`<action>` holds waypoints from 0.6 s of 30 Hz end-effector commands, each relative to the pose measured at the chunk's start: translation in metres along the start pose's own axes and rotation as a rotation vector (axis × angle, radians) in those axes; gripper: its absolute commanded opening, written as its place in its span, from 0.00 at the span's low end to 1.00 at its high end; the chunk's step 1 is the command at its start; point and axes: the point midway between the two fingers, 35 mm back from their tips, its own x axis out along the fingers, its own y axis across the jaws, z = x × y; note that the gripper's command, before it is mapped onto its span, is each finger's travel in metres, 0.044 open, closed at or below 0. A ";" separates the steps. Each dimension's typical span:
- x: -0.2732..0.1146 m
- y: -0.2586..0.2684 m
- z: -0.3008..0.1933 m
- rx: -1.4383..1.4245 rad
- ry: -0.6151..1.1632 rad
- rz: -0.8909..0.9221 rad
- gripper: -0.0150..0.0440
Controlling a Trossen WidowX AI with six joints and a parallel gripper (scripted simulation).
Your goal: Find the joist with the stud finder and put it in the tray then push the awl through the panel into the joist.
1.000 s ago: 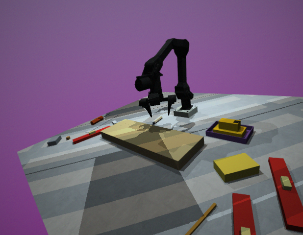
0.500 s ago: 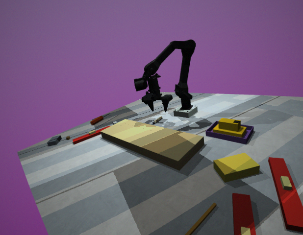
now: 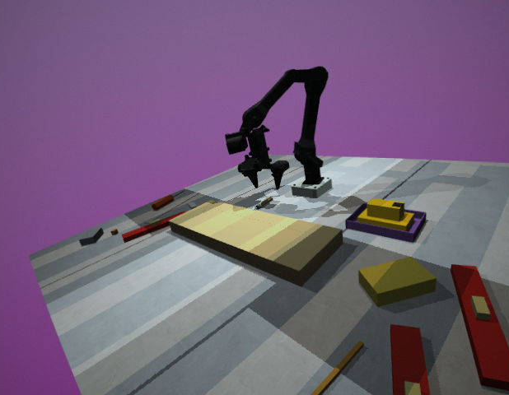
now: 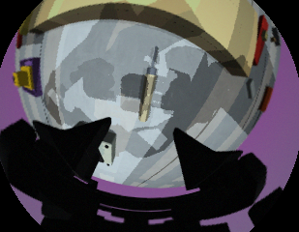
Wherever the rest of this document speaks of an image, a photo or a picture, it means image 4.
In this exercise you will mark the purple shallow tray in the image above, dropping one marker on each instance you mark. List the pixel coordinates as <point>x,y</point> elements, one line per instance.
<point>35,63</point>

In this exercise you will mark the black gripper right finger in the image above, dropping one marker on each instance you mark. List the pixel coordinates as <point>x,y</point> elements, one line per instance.
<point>197,161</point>

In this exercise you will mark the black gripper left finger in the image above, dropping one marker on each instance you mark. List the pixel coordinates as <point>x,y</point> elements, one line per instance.
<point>77,146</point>

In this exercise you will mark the dark red long flat bar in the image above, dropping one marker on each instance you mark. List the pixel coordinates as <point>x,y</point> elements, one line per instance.
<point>262,27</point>
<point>19,40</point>

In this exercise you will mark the tan flat rectangular panel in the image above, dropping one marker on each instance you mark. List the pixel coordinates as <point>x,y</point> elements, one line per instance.
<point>226,29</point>

